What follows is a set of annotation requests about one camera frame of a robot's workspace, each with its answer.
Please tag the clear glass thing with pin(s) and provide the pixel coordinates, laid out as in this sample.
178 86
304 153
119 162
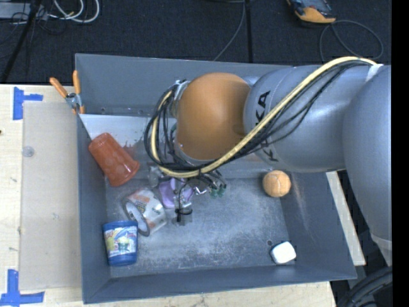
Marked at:
153 177

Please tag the grey metal bin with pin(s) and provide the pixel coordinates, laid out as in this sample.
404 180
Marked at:
223 241

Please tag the pale flat board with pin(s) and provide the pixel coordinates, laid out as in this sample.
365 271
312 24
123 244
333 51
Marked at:
48 203

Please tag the purple round thing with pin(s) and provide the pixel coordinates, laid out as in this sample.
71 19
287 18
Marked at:
166 192

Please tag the blue printed cup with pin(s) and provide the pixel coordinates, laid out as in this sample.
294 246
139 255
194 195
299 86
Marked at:
120 243

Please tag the white printed cup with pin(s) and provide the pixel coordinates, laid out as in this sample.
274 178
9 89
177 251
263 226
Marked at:
150 211

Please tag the white block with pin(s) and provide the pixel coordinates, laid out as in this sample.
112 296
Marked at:
283 252

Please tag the orange ball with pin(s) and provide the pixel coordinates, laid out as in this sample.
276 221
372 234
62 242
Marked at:
276 183

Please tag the orange plastic cup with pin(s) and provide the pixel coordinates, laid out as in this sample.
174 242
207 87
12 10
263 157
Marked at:
113 158

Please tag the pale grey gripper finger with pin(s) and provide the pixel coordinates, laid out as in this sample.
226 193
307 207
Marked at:
184 217

